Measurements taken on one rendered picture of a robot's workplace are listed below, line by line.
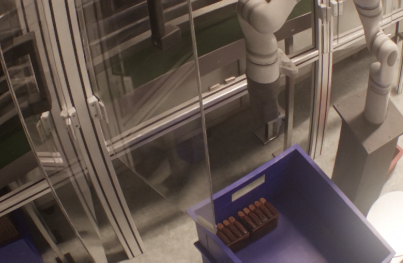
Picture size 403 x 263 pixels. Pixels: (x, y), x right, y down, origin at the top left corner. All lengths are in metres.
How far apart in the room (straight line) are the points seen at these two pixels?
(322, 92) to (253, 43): 0.85
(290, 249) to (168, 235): 0.54
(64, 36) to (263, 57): 0.45
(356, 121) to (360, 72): 1.08
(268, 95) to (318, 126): 0.87
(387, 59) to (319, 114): 0.68
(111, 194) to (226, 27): 0.62
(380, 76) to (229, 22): 0.58
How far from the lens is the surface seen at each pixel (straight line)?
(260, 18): 0.99
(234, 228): 1.57
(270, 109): 1.18
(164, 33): 0.79
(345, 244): 1.63
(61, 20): 1.13
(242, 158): 2.14
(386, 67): 1.38
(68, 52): 1.18
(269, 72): 1.10
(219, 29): 1.62
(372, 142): 1.50
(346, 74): 2.57
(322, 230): 1.67
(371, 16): 1.23
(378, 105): 1.49
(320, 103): 1.90
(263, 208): 1.61
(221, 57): 1.55
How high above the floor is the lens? 1.65
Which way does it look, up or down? 46 degrees down
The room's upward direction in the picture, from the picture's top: 7 degrees counter-clockwise
